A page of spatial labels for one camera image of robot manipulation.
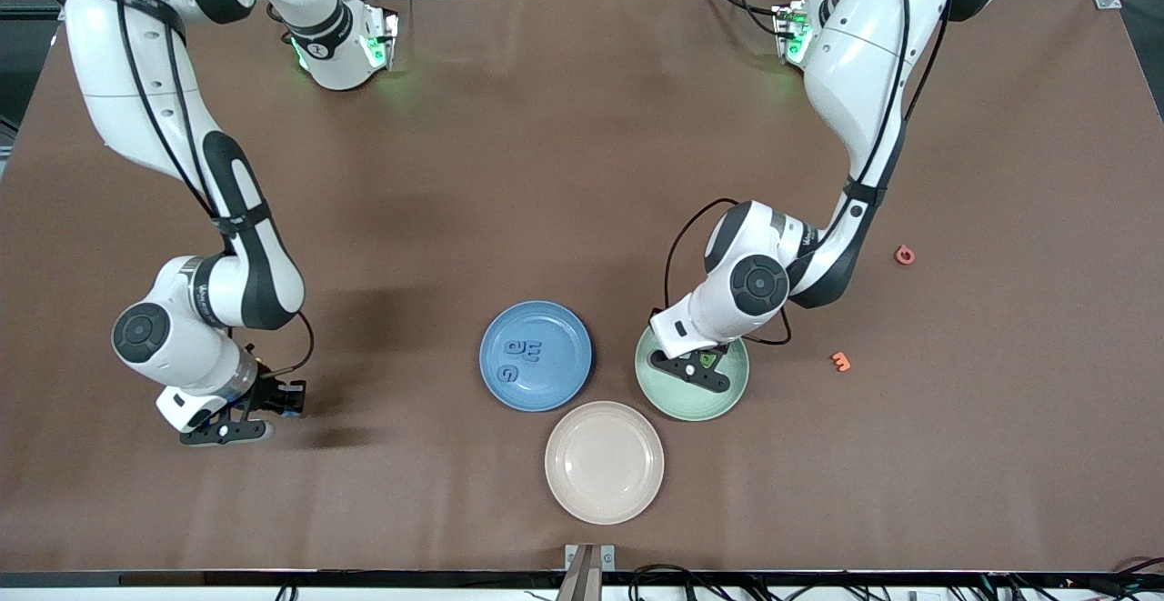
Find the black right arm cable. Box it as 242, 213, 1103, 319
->
114, 0, 316, 375

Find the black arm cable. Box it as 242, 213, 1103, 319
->
662, 0, 951, 311
114, 0, 316, 375

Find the grey metal clamp bracket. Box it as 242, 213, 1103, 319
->
557, 543, 617, 601

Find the brown table cover sheet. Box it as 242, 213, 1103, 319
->
0, 0, 1164, 575

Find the green plate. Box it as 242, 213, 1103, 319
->
634, 308, 751, 422

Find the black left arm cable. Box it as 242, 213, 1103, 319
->
662, 0, 951, 311

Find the beige plate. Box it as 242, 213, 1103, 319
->
544, 401, 666, 526

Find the blue plate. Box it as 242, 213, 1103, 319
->
478, 300, 594, 413

